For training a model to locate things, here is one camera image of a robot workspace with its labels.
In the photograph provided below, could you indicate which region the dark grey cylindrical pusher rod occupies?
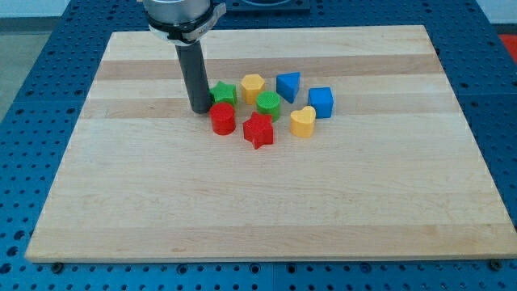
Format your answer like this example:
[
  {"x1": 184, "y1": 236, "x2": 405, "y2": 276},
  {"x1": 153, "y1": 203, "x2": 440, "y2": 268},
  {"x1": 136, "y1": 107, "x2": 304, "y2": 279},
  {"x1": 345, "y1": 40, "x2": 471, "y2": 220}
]
[{"x1": 175, "y1": 41, "x2": 212, "y2": 114}]

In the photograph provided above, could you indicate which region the green star block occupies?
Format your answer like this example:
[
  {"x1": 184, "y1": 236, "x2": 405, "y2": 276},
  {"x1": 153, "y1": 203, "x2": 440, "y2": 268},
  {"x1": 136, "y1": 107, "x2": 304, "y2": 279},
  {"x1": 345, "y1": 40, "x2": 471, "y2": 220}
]
[{"x1": 209, "y1": 81, "x2": 237, "y2": 106}]

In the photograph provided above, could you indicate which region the red star block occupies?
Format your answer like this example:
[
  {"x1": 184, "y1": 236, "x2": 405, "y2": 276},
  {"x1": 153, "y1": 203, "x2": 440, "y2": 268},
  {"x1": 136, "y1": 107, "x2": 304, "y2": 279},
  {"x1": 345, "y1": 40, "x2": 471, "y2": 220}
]
[{"x1": 242, "y1": 112, "x2": 274, "y2": 150}]

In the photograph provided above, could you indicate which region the red cylinder block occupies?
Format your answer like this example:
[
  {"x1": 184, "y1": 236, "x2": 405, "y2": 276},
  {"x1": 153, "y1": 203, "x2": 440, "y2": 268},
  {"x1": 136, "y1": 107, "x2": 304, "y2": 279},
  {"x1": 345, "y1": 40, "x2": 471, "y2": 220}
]
[{"x1": 209, "y1": 103, "x2": 236, "y2": 135}]

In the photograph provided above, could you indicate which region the yellow hexagon block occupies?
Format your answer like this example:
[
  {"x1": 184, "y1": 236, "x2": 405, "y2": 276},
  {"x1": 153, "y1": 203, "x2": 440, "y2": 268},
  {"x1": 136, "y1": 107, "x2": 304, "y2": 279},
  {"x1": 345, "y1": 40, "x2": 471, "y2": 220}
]
[{"x1": 241, "y1": 74, "x2": 266, "y2": 105}]

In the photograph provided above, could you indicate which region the green cylinder block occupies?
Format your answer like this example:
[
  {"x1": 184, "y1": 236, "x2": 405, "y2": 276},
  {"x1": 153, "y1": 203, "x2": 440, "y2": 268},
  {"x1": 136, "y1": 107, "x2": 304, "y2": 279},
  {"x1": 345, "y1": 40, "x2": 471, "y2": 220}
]
[{"x1": 256, "y1": 91, "x2": 280, "y2": 122}]

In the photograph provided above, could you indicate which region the blue triangle block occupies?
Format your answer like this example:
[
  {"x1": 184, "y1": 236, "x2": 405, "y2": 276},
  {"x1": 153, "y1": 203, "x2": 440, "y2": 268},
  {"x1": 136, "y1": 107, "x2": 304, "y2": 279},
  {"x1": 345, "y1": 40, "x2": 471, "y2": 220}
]
[{"x1": 275, "y1": 72, "x2": 301, "y2": 103}]

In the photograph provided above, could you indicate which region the yellow heart block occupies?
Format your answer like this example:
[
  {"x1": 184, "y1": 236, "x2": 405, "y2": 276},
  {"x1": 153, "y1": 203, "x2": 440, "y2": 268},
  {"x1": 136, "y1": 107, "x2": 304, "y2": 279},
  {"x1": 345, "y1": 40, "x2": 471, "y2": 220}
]
[{"x1": 290, "y1": 106, "x2": 316, "y2": 138}]

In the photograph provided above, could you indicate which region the blue cube block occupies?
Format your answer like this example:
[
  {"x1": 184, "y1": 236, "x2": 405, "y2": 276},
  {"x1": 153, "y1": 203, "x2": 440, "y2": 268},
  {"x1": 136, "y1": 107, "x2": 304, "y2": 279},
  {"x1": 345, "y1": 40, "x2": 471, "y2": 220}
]
[{"x1": 308, "y1": 87, "x2": 334, "y2": 119}]

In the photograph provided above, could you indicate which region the light wooden board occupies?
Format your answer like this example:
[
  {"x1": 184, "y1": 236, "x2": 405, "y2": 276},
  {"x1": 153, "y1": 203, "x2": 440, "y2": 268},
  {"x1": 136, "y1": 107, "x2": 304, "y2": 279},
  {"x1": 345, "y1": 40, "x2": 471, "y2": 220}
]
[{"x1": 26, "y1": 25, "x2": 516, "y2": 263}]

